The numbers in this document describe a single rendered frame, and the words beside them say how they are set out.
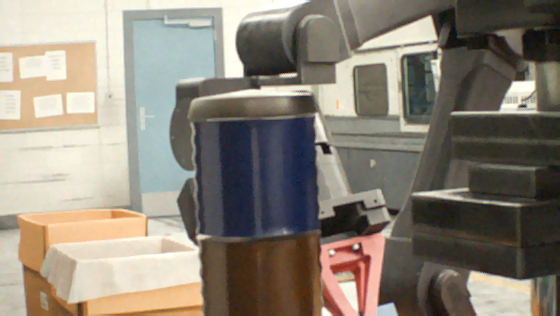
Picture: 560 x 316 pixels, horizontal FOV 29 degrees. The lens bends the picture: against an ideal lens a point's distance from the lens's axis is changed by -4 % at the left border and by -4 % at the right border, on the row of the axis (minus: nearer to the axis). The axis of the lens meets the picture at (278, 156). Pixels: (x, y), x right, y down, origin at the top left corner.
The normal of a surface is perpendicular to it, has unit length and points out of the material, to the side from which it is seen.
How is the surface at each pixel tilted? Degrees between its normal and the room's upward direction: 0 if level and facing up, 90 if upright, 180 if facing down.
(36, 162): 90
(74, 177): 90
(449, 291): 90
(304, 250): 76
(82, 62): 90
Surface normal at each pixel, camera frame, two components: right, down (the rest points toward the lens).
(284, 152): 0.45, -0.22
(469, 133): -0.91, 0.07
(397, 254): -0.74, -0.37
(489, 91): 0.50, 0.16
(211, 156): -0.62, -0.18
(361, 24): 0.78, -0.03
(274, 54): -0.67, 0.55
